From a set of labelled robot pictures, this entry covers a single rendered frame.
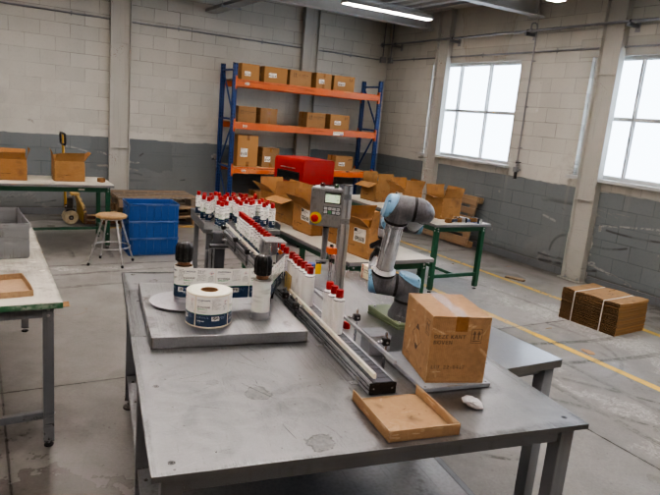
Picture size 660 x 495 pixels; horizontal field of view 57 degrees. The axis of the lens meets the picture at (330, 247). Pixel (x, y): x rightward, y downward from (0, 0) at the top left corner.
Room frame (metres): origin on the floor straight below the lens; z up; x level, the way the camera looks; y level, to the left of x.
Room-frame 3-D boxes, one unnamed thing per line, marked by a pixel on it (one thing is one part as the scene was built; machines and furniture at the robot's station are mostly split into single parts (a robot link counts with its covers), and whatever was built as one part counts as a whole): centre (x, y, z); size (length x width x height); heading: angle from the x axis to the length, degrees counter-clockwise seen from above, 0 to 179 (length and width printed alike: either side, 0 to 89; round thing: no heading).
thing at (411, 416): (1.94, -0.30, 0.85); 0.30 x 0.26 x 0.04; 22
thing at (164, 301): (2.81, 0.68, 0.89); 0.31 x 0.31 x 0.01
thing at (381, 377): (2.87, 0.06, 0.86); 1.65 x 0.08 x 0.04; 22
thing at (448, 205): (7.14, -1.24, 0.97); 0.43 x 0.42 x 0.37; 117
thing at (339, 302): (2.56, -0.06, 0.98); 0.05 x 0.05 x 0.20
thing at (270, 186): (6.24, 0.58, 0.97); 0.45 x 0.40 x 0.37; 123
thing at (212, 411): (2.71, 0.11, 0.82); 2.10 x 1.50 x 0.02; 22
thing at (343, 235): (2.96, -0.06, 1.16); 0.04 x 0.04 x 0.67; 22
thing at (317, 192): (3.00, 0.02, 1.38); 0.17 x 0.10 x 0.19; 77
